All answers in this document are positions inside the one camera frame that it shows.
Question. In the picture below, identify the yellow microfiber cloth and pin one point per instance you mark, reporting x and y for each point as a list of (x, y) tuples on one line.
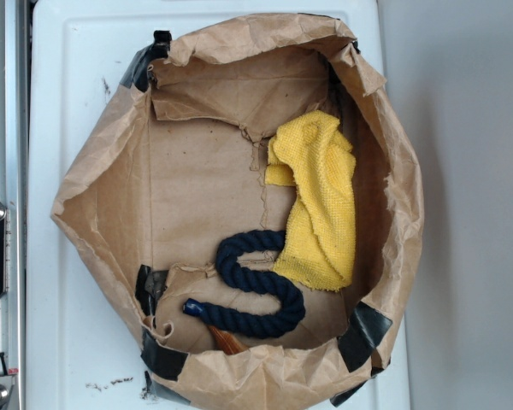
[(312, 155)]

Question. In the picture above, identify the brown paper bag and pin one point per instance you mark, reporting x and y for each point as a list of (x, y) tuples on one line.
[(168, 208)]

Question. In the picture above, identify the brown wooden object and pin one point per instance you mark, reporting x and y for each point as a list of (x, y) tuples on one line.
[(226, 341)]

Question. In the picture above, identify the white plastic bin lid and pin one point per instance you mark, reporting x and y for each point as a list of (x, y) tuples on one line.
[(80, 354)]

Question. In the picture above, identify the aluminium frame rail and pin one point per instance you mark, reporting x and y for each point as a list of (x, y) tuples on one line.
[(13, 158)]

